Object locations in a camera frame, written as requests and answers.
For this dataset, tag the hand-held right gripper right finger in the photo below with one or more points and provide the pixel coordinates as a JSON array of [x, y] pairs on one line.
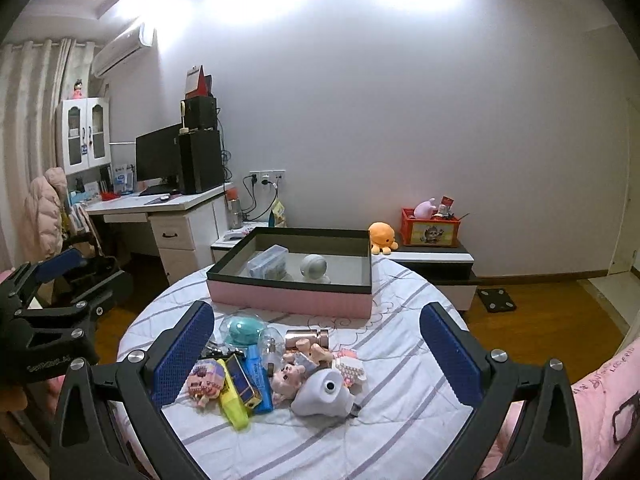
[[450, 355]]

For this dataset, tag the dark blue gold box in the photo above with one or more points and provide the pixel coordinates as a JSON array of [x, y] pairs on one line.
[[243, 382]]

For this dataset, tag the pink storage box black rim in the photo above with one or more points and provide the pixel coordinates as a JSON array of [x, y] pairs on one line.
[[290, 301]]

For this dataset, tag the low white cabinet dark top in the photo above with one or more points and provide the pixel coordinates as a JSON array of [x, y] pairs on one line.
[[440, 270]]

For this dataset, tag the teal puff in clear dome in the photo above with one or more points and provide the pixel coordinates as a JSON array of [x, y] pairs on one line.
[[243, 331]]

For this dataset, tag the pink printed blanket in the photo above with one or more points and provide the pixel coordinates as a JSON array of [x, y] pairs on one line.
[[600, 410]]

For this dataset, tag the small beige figurine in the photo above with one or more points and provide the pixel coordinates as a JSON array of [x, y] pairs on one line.
[[312, 352]]

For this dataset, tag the white round toy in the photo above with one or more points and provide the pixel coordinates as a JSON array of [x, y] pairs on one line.
[[314, 266]]

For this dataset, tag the yellow snack bag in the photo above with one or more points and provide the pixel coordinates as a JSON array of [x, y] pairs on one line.
[[278, 212]]

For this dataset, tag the black bathroom scale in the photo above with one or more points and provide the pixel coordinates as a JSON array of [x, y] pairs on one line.
[[495, 301]]

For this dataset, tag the white plastic device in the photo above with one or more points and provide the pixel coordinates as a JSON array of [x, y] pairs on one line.
[[317, 397]]

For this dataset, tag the black computer tower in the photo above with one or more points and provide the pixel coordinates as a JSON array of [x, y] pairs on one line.
[[200, 162]]

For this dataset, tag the orange octopus plush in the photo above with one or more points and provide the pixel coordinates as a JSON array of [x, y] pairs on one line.
[[382, 237]]

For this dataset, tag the bottle with orange cap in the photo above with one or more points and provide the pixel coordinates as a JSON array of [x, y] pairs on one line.
[[233, 210]]

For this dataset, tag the beige curtain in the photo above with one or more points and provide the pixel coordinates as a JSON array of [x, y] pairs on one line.
[[30, 135]]

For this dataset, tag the small pink doll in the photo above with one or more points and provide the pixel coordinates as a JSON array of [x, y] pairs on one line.
[[77, 90]]

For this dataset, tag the white air conditioner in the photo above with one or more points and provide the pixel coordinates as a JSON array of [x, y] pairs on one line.
[[122, 50]]

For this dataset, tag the black desk chair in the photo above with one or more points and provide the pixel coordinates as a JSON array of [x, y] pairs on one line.
[[80, 240]]

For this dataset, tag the clear glass bottle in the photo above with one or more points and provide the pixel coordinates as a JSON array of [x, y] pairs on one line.
[[272, 346]]

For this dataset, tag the red white desk calendar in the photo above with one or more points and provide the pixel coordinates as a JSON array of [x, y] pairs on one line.
[[197, 82]]

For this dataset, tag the yellow highlighter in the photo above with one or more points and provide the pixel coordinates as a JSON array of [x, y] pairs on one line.
[[233, 400]]

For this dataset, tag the white glass door cabinet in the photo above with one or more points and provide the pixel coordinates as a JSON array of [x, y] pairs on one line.
[[85, 132]]

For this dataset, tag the pink plush toy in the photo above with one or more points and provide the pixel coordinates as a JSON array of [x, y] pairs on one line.
[[425, 209]]

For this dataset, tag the black speaker box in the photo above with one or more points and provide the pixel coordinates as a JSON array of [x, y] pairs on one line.
[[200, 112]]

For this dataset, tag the pink pig figurine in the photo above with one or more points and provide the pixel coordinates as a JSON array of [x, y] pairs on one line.
[[287, 379]]

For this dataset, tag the red plastic crate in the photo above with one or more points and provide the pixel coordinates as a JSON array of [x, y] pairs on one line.
[[430, 234]]

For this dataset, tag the white wall power outlet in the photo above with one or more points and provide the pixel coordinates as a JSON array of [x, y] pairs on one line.
[[267, 176]]

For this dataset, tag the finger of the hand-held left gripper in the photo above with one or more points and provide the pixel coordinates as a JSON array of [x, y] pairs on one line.
[[92, 300], [62, 264]]

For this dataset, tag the pink block figure toy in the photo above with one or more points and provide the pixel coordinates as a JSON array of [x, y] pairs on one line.
[[205, 379]]

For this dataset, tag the white desk with drawers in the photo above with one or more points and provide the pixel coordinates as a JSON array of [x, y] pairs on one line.
[[185, 232]]

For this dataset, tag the clear plastic case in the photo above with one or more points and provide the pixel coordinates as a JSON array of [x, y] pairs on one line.
[[268, 262]]

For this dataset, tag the pink puffer jacket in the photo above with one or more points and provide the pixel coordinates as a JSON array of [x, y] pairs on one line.
[[45, 215]]

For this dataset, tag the rose gold metal canister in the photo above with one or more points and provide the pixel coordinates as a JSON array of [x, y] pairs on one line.
[[306, 336]]

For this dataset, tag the black computer monitor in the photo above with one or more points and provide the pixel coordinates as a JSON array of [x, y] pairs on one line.
[[157, 155]]

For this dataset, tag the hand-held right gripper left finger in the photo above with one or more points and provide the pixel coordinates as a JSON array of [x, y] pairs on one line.
[[185, 355]]

